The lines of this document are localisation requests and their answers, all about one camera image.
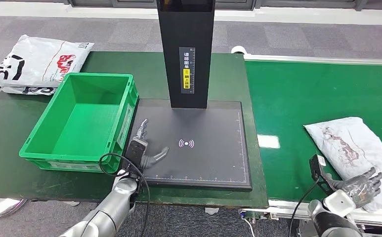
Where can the flat white parcel black print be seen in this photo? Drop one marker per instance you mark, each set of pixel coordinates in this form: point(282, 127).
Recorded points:
point(27, 90)

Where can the black right camera bracket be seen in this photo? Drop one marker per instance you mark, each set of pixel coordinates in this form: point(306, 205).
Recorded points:
point(318, 170)

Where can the grey window frame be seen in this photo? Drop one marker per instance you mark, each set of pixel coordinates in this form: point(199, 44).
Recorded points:
point(276, 3)

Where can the large white parcel black print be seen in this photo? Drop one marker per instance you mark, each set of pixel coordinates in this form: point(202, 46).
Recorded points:
point(37, 59)

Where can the puffy grey parcel faded print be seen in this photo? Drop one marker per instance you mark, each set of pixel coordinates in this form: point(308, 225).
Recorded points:
point(351, 140)

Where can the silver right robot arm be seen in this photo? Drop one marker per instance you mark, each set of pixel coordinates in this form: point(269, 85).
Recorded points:
point(331, 225)

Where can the black inbound scanner machine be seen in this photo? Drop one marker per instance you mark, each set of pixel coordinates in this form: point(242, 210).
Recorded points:
point(210, 147)

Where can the black left camera bracket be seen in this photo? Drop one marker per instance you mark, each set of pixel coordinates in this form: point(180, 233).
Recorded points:
point(135, 150)

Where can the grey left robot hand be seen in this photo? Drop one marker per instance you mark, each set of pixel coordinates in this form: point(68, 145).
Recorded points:
point(154, 160)

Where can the green conveyor belt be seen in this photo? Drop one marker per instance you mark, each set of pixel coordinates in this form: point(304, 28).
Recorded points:
point(308, 98)

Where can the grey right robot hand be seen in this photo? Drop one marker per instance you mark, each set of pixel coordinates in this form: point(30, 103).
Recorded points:
point(361, 189)

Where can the green circuit board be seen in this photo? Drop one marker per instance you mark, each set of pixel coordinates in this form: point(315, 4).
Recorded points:
point(253, 214)

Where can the white table foot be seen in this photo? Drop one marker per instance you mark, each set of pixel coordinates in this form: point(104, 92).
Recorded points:
point(71, 203)
point(212, 211)

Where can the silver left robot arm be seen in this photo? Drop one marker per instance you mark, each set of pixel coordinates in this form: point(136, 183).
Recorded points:
point(112, 209)

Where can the black camera bracket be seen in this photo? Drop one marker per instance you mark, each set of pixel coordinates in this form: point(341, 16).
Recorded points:
point(318, 170)
point(135, 150)

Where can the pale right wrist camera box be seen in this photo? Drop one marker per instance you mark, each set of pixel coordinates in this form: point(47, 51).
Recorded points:
point(339, 202)

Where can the green plastic crate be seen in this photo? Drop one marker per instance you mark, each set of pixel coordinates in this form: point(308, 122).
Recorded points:
point(79, 124)

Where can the yellow and black ruler sticker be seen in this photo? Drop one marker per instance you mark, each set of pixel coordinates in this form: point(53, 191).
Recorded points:
point(186, 78)

